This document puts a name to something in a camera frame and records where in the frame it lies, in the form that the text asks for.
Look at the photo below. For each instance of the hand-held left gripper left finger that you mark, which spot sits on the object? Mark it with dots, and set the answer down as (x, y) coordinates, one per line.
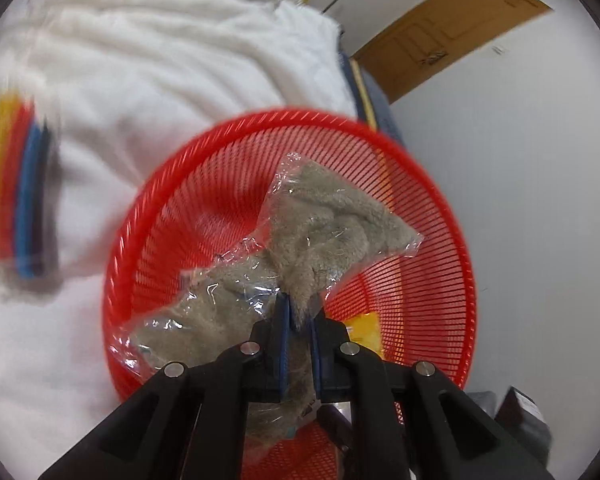
(282, 345)

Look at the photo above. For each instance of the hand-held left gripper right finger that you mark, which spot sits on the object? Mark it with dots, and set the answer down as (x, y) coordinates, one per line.
(316, 360)

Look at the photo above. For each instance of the yellow packet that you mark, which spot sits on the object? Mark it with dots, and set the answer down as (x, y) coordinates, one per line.
(365, 335)

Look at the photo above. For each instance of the bagged grey plush toy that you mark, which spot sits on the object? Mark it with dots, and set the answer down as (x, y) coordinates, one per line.
(325, 225)

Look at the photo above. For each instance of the red plastic mesh basket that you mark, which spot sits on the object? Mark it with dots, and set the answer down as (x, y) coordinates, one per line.
(205, 185)

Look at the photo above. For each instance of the striped multicolour pack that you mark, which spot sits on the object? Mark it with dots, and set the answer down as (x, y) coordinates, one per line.
(20, 185)

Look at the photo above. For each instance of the white duvet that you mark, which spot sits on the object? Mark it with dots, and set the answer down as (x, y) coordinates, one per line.
(130, 60)

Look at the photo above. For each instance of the wooden door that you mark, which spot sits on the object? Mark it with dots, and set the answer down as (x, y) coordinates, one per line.
(445, 35)

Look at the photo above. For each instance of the white light switch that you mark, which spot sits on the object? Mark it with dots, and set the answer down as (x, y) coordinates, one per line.
(500, 50)

